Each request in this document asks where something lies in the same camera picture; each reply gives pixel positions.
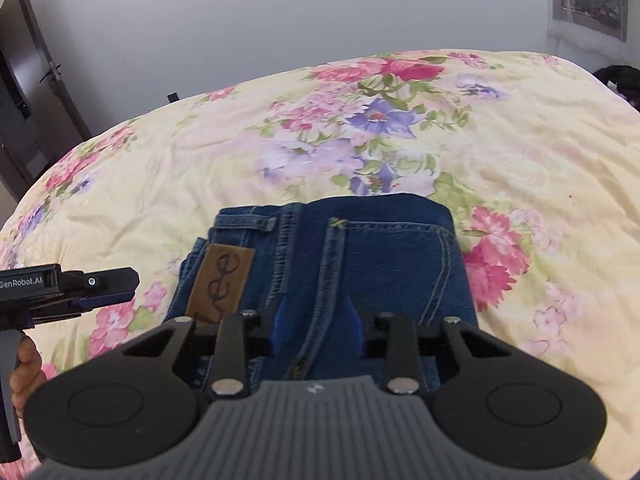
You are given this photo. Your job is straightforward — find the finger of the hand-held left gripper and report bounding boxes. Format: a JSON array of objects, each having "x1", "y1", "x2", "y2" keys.
[
  {"x1": 59, "y1": 267, "x2": 141, "y2": 311},
  {"x1": 29, "y1": 305, "x2": 85, "y2": 329}
]

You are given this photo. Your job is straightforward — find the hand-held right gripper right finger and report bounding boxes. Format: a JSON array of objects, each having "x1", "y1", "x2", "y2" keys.
[{"x1": 344, "y1": 296, "x2": 506, "y2": 395}]

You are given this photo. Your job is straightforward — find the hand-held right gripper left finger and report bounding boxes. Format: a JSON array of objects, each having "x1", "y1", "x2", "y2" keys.
[{"x1": 122, "y1": 305, "x2": 291, "y2": 401}]

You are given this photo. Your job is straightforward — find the blue denim pants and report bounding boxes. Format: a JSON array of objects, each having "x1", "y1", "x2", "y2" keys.
[{"x1": 169, "y1": 194, "x2": 480, "y2": 397}]

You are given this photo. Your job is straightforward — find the person's left hand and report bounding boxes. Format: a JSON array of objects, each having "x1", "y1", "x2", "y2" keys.
[{"x1": 9, "y1": 334, "x2": 50, "y2": 412}]

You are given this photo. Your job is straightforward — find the grey door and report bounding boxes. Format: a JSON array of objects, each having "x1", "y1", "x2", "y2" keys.
[{"x1": 0, "y1": 0, "x2": 97, "y2": 191}]

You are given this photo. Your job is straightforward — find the floral yellow bed blanket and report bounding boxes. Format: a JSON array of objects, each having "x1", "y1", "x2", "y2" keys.
[{"x1": 0, "y1": 49, "x2": 640, "y2": 480}]

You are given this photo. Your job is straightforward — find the pile of dark clothes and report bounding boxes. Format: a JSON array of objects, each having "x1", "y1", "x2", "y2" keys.
[{"x1": 596, "y1": 64, "x2": 640, "y2": 110}]

